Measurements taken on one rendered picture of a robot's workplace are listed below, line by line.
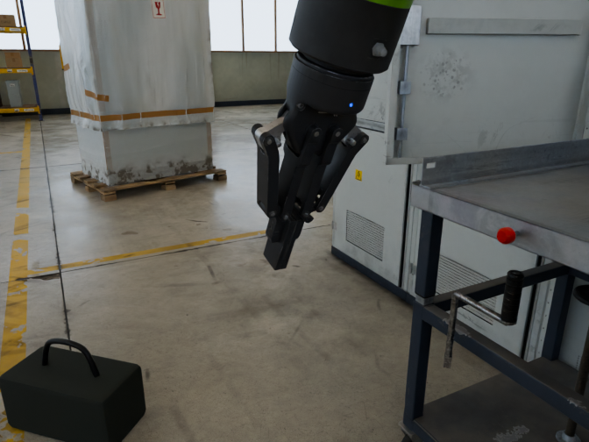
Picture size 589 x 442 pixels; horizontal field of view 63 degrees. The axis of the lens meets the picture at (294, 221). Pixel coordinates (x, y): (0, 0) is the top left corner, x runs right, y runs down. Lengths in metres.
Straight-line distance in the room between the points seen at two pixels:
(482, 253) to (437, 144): 0.63
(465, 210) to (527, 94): 0.62
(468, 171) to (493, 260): 0.74
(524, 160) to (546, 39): 0.39
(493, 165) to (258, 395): 1.10
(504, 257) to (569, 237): 0.99
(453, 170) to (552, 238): 0.36
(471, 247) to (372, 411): 0.75
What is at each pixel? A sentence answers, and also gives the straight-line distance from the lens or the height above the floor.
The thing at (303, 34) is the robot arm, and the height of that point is 1.16.
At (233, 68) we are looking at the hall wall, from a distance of 12.36.
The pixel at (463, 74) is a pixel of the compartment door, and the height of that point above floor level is 1.09.
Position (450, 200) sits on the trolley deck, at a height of 0.84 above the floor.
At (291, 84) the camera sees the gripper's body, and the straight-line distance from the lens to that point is 0.44.
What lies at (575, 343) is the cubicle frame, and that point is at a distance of 1.88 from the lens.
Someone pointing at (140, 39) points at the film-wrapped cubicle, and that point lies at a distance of 4.39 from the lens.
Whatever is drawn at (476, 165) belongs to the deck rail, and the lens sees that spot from 1.30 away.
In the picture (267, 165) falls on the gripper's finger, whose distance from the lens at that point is 0.45.
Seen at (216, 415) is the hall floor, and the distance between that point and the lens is 1.76.
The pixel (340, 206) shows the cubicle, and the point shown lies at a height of 0.33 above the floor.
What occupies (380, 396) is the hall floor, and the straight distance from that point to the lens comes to 1.84.
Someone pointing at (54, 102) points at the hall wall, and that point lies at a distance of 11.61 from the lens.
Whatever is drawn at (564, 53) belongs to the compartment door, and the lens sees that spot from 1.69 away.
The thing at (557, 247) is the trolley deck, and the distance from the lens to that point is 0.97.
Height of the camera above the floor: 1.14
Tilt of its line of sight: 19 degrees down
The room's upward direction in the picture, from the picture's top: straight up
